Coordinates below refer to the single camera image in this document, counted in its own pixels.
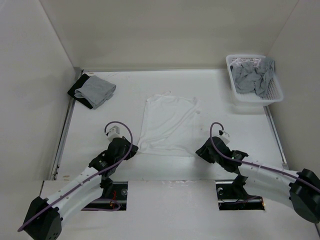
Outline white tank top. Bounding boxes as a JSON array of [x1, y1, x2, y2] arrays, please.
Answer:
[[138, 91, 201, 157]]

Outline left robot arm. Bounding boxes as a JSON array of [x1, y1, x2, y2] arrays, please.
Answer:
[[18, 137, 139, 240]]

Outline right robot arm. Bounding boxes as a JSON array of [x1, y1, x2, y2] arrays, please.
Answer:
[[195, 136, 320, 224]]

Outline folded grey tank top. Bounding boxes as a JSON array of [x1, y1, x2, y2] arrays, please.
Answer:
[[74, 75, 117, 110]]

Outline folded black tank top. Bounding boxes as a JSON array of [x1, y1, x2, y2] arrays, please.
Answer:
[[67, 73, 93, 110]]

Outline crumpled grey tank top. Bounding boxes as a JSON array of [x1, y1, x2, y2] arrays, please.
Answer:
[[230, 57, 275, 98]]

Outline pale pink tank top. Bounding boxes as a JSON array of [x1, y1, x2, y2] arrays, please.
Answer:
[[235, 57, 262, 68]]

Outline white front cover board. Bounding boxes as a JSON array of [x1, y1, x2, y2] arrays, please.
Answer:
[[59, 180, 319, 240]]

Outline white plastic basket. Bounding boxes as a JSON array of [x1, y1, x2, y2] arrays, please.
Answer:
[[225, 54, 284, 107]]

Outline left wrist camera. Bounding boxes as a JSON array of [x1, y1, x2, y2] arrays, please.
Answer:
[[104, 125, 121, 142]]

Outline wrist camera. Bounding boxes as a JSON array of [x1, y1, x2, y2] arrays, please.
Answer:
[[104, 125, 121, 142], [218, 130, 230, 145]]

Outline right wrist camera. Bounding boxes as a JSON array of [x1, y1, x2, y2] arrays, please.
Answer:
[[218, 130, 230, 145]]

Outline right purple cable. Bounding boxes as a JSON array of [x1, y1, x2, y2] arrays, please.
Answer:
[[209, 121, 320, 196]]

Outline purple cable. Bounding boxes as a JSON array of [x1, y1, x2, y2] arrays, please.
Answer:
[[17, 121, 133, 232], [209, 121, 320, 196]]

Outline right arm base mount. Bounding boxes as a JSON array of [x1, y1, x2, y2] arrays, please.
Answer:
[[215, 176, 265, 211]]

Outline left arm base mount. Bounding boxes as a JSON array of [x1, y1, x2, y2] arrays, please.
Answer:
[[82, 181, 129, 212]]

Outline right aluminium table rail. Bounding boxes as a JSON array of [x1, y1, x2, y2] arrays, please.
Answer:
[[263, 106, 290, 170]]

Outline aluminium table rail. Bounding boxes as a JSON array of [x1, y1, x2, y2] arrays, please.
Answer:
[[263, 106, 290, 170], [49, 66, 84, 181]]

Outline left aluminium table rail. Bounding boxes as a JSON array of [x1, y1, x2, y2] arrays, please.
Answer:
[[49, 66, 84, 181]]

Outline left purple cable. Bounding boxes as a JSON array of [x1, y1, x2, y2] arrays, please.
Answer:
[[17, 121, 133, 232]]

